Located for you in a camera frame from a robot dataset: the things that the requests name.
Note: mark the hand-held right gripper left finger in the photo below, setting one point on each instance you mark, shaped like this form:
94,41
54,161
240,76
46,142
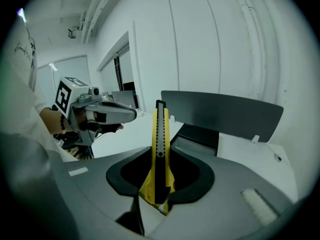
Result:
95,184

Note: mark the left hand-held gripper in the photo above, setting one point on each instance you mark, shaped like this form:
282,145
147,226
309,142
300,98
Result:
65,96

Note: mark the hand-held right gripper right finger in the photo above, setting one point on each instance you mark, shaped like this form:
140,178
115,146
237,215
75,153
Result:
225,184

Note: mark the yellow and black utility knife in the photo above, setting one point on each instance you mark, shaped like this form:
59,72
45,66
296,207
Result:
160,134

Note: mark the person's left forearm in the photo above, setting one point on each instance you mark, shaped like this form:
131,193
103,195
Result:
51,120

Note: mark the white ceiling junction box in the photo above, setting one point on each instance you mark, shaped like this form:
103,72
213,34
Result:
72,32

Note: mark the person's left hand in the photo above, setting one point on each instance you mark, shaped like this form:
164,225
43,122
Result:
110,128

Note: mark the grey computer monitor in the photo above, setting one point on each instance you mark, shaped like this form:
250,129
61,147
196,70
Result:
124,99

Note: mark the white ceiling pipes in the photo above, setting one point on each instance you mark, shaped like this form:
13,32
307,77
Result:
96,11

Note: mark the person's white shirt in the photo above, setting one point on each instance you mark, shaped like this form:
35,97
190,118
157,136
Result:
17,89

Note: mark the large window with white frame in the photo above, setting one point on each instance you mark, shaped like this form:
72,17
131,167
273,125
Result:
117,66

